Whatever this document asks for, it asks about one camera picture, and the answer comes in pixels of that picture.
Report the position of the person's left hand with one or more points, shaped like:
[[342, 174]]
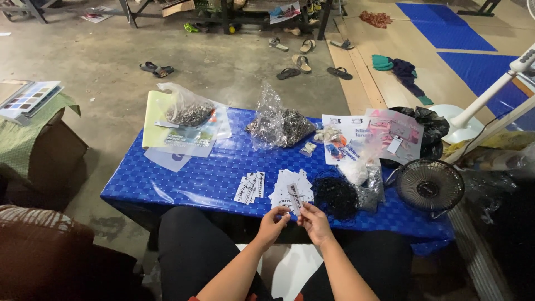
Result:
[[269, 228]]

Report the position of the person's right hand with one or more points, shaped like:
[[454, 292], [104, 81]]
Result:
[[317, 228]]

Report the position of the white printed paper tag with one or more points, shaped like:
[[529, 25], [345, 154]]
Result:
[[294, 198]]

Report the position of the strung stack of white tags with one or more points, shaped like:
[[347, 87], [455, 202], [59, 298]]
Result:
[[250, 188]]

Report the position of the white stool seat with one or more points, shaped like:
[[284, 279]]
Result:
[[296, 269]]

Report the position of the loose pile of white tags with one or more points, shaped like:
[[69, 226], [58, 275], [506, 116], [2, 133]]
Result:
[[288, 182]]

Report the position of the clear bag of silver pins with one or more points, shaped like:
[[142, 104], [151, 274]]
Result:
[[371, 190]]

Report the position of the bag of white fluffy stuff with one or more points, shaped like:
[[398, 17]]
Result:
[[353, 171]]

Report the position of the blue checkered tablecloth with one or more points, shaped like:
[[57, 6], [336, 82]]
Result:
[[217, 175]]

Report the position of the tiny bag of white beads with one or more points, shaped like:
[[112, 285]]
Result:
[[308, 148]]

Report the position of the person's black trousers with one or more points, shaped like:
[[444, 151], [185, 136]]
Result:
[[192, 251]]

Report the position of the white printed paper sheets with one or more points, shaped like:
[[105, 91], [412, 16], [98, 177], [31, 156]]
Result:
[[342, 142]]

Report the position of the clear bag of white beads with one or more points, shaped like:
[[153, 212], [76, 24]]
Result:
[[328, 133]]

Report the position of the large clear bag metal rings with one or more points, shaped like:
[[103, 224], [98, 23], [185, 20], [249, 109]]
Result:
[[280, 125]]

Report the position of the small black desk fan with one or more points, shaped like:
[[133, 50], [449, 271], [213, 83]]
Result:
[[429, 186]]

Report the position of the white sheet with blue mark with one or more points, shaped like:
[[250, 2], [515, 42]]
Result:
[[167, 159]]

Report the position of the yellow and printed flyer sheets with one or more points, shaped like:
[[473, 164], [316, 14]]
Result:
[[175, 136]]

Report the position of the small clear bag metal rings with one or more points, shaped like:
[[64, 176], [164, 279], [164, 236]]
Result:
[[188, 111]]

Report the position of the black plastic bag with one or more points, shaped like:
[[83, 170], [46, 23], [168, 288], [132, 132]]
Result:
[[432, 125]]

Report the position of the black flip flop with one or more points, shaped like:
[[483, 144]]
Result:
[[339, 73], [288, 73]]

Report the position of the tan slide sandal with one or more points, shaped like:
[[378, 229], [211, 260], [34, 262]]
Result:
[[308, 46], [301, 63]]

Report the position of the dark blue and teal clothes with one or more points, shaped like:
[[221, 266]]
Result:
[[403, 75]]

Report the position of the crumpled clear plastic sheet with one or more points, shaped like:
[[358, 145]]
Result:
[[497, 175]]

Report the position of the yellow cloth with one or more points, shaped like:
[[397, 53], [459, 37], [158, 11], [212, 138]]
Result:
[[501, 142]]

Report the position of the white slanted beam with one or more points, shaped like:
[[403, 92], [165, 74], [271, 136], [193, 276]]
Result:
[[493, 125]]

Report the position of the white standing fan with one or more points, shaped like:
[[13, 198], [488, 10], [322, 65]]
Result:
[[480, 100]]

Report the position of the green plastic toy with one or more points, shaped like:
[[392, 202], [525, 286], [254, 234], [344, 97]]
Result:
[[190, 28]]

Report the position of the dark metal rack with clutter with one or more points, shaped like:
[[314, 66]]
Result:
[[225, 12]]

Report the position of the brown patterned cushion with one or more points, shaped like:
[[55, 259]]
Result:
[[50, 255]]

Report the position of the blue floor mat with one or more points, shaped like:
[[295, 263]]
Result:
[[443, 27], [480, 75]]

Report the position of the brown cardboard box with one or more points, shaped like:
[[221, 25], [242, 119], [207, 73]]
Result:
[[58, 154]]

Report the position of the green checked cloth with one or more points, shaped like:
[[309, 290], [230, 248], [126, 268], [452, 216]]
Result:
[[19, 142]]

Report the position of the colour swatch book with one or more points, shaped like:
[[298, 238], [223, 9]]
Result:
[[27, 100]]

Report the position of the papers with red print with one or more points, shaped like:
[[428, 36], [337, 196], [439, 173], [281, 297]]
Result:
[[97, 14]]

